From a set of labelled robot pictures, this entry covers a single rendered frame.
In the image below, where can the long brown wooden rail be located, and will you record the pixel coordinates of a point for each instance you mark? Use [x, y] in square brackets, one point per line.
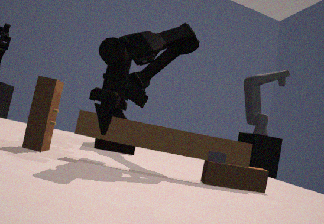
[164, 139]

